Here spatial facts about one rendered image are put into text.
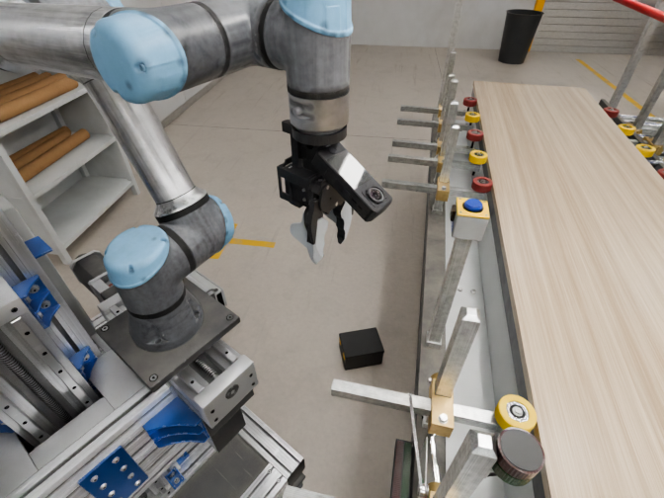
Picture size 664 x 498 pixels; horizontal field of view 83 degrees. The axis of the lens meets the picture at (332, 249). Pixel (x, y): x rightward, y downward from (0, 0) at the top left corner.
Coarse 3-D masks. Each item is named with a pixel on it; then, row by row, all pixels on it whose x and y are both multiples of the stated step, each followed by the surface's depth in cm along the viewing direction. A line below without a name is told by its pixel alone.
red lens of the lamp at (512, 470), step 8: (504, 432) 53; (528, 432) 53; (496, 440) 53; (536, 440) 52; (504, 456) 50; (544, 456) 50; (504, 464) 50; (512, 464) 49; (512, 472) 50; (520, 472) 49; (528, 472) 49; (536, 472) 49
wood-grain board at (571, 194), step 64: (512, 128) 197; (576, 128) 197; (512, 192) 150; (576, 192) 150; (640, 192) 150; (512, 256) 121; (576, 256) 121; (640, 256) 121; (576, 320) 102; (640, 320) 102; (576, 384) 87; (640, 384) 87; (576, 448) 77; (640, 448) 77
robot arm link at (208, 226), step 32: (32, 0) 54; (64, 0) 57; (96, 0) 60; (96, 96) 65; (128, 128) 67; (160, 128) 71; (160, 160) 71; (160, 192) 73; (192, 192) 76; (160, 224) 76; (192, 224) 75; (224, 224) 80
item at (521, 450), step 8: (512, 432) 52; (520, 432) 52; (504, 440) 52; (512, 440) 52; (520, 440) 52; (528, 440) 52; (504, 448) 51; (512, 448) 51; (520, 448) 51; (528, 448) 51; (536, 448) 51; (512, 456) 50; (520, 456) 50; (528, 456) 50; (536, 456) 50; (520, 464) 49; (528, 464) 49; (536, 464) 49; (488, 472) 54
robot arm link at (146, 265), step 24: (120, 240) 70; (144, 240) 69; (168, 240) 71; (120, 264) 66; (144, 264) 66; (168, 264) 70; (192, 264) 76; (120, 288) 68; (144, 288) 69; (168, 288) 72; (144, 312) 72
